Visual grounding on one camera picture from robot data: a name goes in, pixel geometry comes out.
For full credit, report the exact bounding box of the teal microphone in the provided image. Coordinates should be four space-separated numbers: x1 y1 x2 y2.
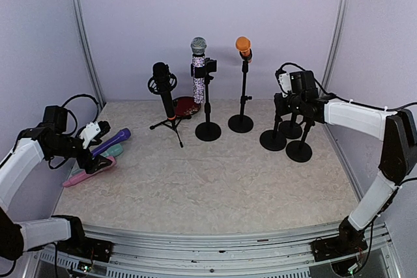
70 143 124 176

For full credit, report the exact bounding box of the pink microphone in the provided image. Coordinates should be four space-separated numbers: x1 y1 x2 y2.
63 156 117 188

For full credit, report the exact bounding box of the black stand of purple microphone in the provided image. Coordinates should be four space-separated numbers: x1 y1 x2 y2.
279 113 302 139

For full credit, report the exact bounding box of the black stand of pink microphone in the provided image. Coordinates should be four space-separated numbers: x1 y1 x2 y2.
259 115 287 152

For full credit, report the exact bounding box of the purple microphone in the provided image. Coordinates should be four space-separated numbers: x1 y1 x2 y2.
92 128 131 157

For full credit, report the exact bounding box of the black stand of teal microphone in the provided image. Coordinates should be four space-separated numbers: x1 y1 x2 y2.
285 118 314 163

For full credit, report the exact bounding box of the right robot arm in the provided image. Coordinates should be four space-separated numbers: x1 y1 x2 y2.
274 68 416 261

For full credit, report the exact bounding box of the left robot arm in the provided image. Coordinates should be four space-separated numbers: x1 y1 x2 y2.
1 105 113 261

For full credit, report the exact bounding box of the black stand of orange microphone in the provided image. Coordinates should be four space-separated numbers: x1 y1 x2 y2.
228 57 253 133

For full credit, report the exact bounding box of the black stand of rhinestone microphone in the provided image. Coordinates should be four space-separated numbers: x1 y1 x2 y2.
195 57 222 142

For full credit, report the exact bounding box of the rhinestone silver microphone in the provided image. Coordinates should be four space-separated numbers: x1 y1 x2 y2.
190 37 207 104

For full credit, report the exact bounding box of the red floral plate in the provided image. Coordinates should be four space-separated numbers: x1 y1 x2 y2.
173 96 201 118

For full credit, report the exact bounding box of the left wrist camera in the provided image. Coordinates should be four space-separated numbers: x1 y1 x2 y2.
77 120 111 149

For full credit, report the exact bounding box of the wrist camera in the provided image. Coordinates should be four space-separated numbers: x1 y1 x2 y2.
275 68 292 98
77 120 111 149

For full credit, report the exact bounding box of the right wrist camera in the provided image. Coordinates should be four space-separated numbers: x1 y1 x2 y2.
275 68 292 98

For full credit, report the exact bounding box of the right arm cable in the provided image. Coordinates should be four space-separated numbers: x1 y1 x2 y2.
276 62 417 111

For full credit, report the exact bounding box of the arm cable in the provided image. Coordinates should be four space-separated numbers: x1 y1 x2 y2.
276 62 417 111
61 94 102 122

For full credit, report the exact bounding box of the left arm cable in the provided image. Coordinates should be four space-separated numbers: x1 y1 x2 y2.
61 94 102 122

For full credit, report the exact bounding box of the right aluminium frame post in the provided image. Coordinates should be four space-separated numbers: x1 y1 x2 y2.
321 0 349 91

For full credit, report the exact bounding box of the black tripod shock-mount stand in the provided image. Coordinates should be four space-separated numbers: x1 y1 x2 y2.
147 74 184 148

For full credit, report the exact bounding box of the front aluminium rail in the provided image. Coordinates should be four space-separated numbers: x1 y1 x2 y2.
20 223 353 277

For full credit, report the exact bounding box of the black microphone orange ring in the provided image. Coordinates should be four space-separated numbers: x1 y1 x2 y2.
152 61 177 123

